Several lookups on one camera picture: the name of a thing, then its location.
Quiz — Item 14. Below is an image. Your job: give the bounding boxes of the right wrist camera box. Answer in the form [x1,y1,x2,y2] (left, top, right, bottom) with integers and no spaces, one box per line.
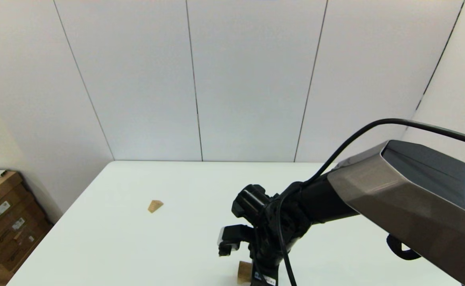
[218,224,255,257]

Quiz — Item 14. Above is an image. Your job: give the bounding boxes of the stacked cardboard boxes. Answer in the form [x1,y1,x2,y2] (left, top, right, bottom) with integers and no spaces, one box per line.
[0,172,54,274]

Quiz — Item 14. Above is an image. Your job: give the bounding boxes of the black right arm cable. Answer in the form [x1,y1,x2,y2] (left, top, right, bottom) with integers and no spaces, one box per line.
[274,118,465,286]

